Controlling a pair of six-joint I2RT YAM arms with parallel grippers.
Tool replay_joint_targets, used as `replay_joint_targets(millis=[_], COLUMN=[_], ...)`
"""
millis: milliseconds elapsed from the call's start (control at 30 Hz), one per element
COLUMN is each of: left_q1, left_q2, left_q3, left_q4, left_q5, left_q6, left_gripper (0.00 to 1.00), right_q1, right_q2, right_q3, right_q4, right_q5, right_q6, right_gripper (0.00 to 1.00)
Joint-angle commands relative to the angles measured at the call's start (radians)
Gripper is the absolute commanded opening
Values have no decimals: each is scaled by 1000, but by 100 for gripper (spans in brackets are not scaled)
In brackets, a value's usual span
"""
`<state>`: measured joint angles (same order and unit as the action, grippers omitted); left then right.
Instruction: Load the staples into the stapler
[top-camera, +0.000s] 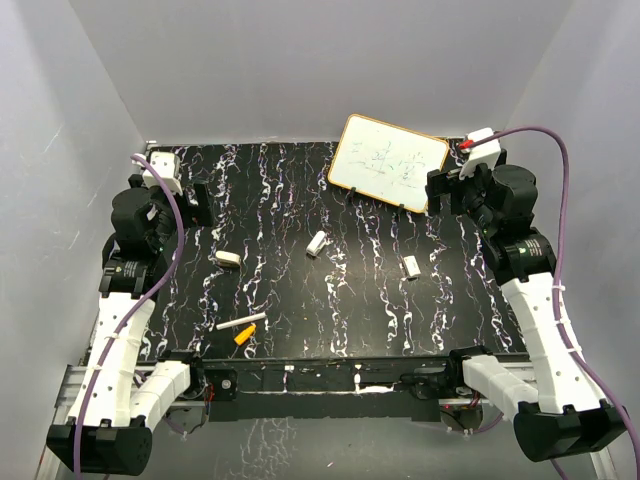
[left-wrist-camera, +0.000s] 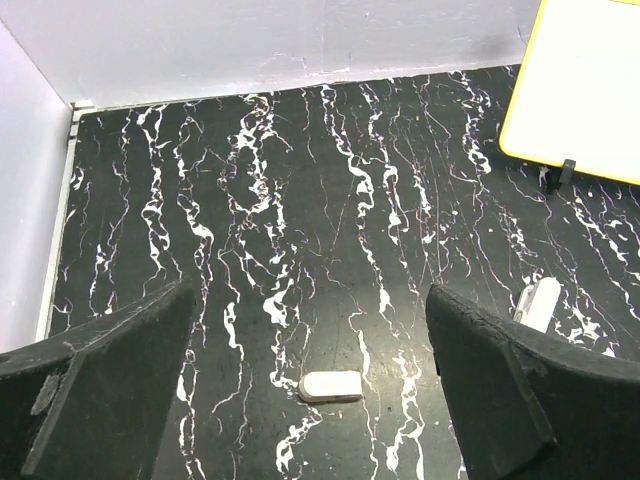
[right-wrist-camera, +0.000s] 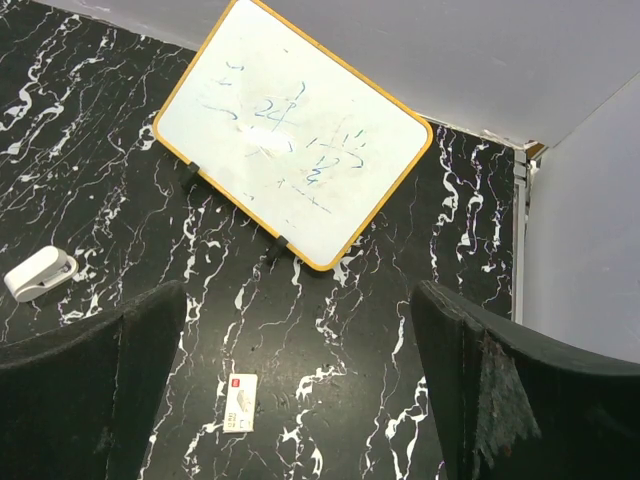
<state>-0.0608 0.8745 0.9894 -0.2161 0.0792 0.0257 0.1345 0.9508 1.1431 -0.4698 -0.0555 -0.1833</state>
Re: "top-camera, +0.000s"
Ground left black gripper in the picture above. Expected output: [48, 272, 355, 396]
[131, 175, 213, 251]

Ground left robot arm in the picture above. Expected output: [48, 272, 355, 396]
[46, 174, 213, 476]

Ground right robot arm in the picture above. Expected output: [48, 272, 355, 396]
[425, 164, 626, 462]

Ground white marker pen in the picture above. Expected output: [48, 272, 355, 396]
[216, 312, 267, 330]

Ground orange marker cap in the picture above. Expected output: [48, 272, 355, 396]
[234, 323, 257, 346]

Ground small whiteboard with wooden frame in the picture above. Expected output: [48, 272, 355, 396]
[327, 114, 449, 213]

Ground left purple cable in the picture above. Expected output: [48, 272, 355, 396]
[72, 153, 187, 476]

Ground purple cable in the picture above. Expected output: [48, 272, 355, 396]
[469, 125, 631, 476]
[72, 153, 187, 476]

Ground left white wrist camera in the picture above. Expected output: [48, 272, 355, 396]
[147, 151, 183, 195]

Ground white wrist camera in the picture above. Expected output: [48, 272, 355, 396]
[147, 151, 183, 195]
[457, 127, 502, 180]

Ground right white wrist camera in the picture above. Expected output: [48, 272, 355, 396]
[457, 127, 502, 180]

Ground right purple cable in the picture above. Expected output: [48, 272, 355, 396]
[469, 125, 631, 476]

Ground aluminium rail frame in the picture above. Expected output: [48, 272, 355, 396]
[46, 349, 624, 476]

